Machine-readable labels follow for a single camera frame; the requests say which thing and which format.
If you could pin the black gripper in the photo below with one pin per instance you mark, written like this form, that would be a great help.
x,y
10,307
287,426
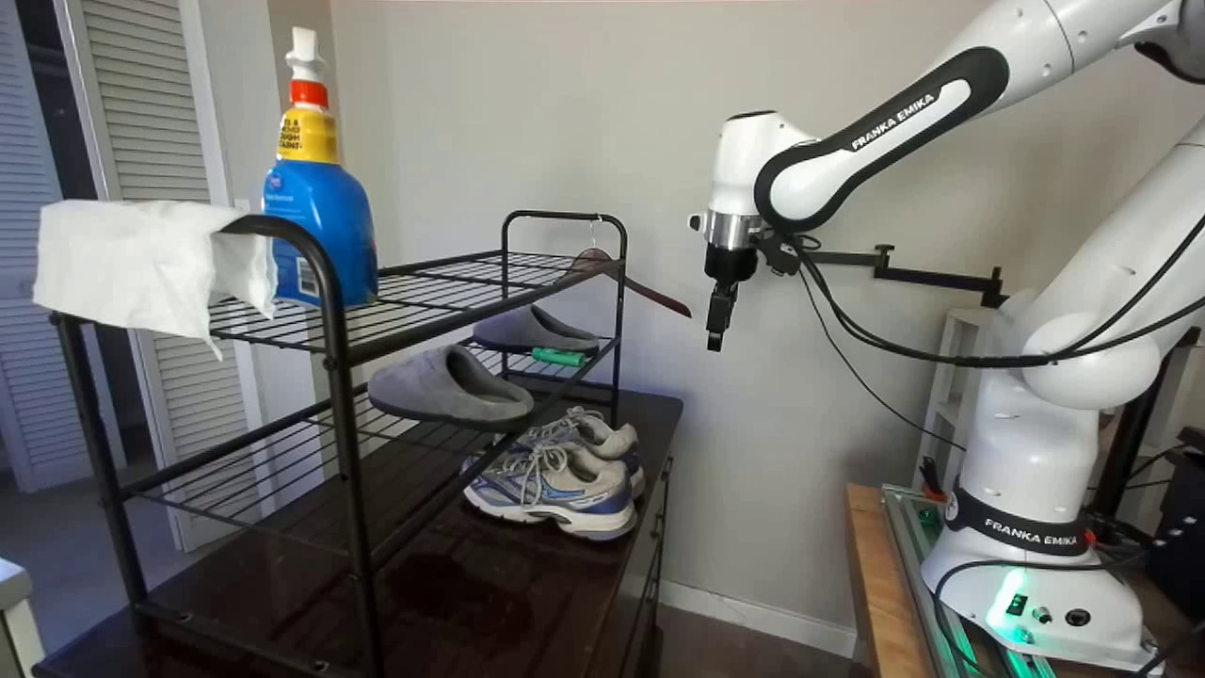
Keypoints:
x,y
724,266

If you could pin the green tube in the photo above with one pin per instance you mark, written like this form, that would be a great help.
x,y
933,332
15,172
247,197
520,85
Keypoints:
x,y
563,361

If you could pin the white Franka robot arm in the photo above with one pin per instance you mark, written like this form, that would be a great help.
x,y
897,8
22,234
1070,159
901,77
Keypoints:
x,y
1009,554

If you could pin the brown clothes hanger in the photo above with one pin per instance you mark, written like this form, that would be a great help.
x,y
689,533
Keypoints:
x,y
627,285

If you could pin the far white sneaker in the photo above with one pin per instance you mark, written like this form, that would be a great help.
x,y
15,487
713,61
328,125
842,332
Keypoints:
x,y
581,431

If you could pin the far grey slipper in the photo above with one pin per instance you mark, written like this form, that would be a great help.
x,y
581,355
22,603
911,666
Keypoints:
x,y
529,330

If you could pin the grey slipper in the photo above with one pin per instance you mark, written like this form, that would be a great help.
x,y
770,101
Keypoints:
x,y
529,330
449,381

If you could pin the near white blue sneaker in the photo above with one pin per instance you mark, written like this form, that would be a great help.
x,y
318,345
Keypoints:
x,y
553,485

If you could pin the near grey slipper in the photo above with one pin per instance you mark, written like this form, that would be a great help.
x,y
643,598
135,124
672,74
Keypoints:
x,y
449,381

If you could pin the dark wooden cabinet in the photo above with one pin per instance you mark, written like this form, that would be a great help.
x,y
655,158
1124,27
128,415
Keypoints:
x,y
469,598

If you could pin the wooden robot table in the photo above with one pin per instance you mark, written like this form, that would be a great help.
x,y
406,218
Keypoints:
x,y
897,627

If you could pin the blue spray cleaner bottle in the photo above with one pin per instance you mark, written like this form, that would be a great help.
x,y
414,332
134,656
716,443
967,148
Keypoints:
x,y
308,185

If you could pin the white paper towel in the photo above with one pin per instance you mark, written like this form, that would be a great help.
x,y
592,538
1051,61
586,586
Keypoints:
x,y
148,266

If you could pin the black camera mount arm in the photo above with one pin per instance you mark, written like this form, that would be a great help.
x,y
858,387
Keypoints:
x,y
878,263

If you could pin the black wire shoe rack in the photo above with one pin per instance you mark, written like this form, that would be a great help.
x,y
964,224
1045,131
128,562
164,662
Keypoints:
x,y
328,497

